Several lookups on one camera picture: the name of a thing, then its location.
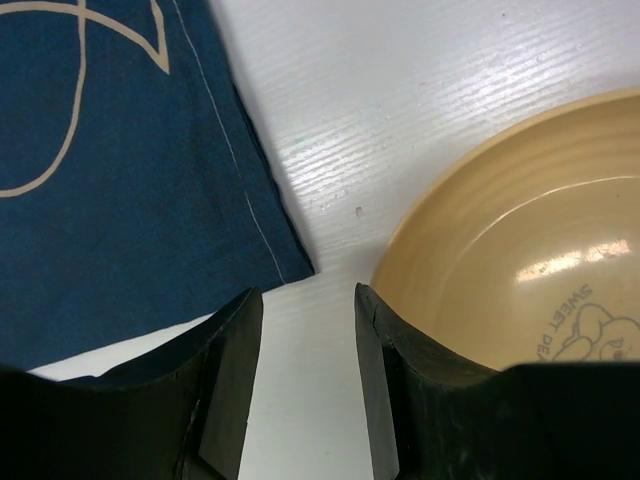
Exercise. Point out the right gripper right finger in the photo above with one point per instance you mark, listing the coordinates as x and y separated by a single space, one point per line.
434 414

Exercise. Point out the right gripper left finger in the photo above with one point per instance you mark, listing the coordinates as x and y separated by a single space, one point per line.
179 411

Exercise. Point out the yellow plate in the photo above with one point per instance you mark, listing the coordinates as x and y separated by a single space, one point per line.
527 249

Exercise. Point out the blue cloth placemat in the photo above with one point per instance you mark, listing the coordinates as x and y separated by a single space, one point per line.
135 193

